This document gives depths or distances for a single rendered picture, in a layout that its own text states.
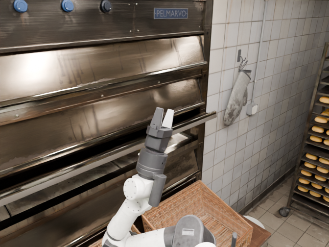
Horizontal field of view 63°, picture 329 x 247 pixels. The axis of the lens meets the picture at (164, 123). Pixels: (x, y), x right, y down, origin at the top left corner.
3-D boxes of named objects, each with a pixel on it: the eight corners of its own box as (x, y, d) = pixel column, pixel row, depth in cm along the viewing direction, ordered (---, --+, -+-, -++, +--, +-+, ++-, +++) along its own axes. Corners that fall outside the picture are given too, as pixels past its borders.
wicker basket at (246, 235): (140, 245, 177) (138, 213, 166) (197, 207, 211) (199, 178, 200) (194, 301, 144) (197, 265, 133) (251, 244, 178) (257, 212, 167)
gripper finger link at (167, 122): (166, 108, 88) (161, 126, 88) (175, 111, 87) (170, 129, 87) (168, 108, 89) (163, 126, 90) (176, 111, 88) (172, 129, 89)
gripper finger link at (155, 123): (165, 109, 77) (160, 130, 78) (155, 106, 78) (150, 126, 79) (163, 109, 76) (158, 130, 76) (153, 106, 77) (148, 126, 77)
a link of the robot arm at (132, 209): (156, 172, 90) (137, 200, 95) (136, 173, 83) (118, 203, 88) (167, 186, 86) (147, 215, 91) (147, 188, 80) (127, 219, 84)
